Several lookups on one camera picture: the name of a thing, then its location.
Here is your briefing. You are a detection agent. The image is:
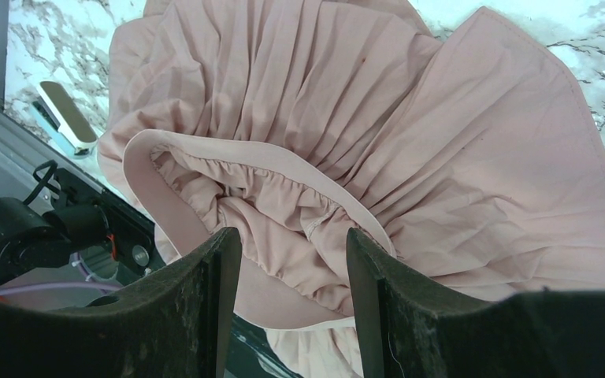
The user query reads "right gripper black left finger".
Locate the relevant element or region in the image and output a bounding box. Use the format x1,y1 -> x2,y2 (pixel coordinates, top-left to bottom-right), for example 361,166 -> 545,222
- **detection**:
0,228 -> 242,377

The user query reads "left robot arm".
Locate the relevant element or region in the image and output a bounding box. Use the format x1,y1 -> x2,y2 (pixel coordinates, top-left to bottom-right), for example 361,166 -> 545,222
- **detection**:
0,198 -> 111,284

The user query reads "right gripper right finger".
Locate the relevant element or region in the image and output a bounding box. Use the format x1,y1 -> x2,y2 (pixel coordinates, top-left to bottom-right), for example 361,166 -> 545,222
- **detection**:
346,228 -> 605,377

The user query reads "small white blue box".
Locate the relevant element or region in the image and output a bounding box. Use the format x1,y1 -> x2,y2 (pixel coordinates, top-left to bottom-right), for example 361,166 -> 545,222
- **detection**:
30,80 -> 98,159

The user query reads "pink skirt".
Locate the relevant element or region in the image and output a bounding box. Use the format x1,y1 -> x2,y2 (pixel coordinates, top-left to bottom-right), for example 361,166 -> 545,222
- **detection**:
98,1 -> 605,377

